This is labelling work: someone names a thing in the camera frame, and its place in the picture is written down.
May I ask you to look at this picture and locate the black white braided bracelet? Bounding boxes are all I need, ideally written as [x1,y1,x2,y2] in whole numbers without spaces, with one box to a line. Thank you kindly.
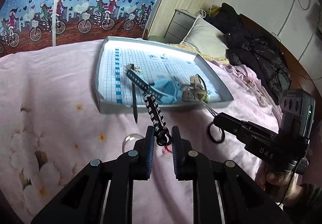
[143,93,172,147]

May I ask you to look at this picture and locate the brown hair tie yellow bead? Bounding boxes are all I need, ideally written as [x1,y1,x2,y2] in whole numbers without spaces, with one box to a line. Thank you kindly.
[194,74,218,116]

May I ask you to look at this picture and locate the light blue kids watch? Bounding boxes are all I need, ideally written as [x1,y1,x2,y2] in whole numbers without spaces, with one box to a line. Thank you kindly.
[150,78,183,105]

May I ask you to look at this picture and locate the person's right hand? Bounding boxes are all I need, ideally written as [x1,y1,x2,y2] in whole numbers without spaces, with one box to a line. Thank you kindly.
[255,161,304,206]

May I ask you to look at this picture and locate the wooden headboard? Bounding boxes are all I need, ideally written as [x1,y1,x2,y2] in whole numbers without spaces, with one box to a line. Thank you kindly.
[239,14,321,121]

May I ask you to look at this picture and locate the beige hair claw clip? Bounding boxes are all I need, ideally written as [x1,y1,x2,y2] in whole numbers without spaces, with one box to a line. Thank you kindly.
[181,75,199,102]

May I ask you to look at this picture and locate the black hair stick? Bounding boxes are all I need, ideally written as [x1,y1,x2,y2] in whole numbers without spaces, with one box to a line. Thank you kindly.
[132,83,138,123]

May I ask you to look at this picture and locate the yellow knitted blanket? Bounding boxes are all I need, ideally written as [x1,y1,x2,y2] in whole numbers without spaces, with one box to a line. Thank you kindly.
[168,44,229,65]

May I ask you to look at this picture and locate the pile of black jackets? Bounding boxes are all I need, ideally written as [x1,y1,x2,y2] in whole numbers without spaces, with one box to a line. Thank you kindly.
[205,3,291,105]

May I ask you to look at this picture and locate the grey tray with grid paper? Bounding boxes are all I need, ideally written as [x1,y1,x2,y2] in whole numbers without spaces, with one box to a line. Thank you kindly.
[94,36,234,114]

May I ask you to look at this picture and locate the small silver earrings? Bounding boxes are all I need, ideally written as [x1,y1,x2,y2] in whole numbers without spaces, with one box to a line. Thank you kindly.
[127,64,141,73]

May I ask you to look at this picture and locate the white pillow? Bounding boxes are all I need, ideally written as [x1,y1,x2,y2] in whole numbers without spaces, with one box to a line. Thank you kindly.
[181,16,228,59]

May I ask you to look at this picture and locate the pink bed sheet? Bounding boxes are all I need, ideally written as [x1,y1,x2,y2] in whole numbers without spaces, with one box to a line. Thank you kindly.
[1,40,281,223]

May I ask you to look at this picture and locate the grey drawer nightstand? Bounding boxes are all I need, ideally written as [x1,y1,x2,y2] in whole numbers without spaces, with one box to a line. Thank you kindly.
[164,9,196,44]

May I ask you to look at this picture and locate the blue fabric wardrobe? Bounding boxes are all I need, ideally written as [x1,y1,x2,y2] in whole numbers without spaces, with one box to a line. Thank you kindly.
[1,0,157,56]

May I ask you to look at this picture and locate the black hair tie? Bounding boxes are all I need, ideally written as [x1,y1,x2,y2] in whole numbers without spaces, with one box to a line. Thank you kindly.
[206,122,226,144]

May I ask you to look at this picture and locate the silver ring bangle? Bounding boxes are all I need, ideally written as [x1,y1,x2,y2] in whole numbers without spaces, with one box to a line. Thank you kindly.
[122,134,143,153]

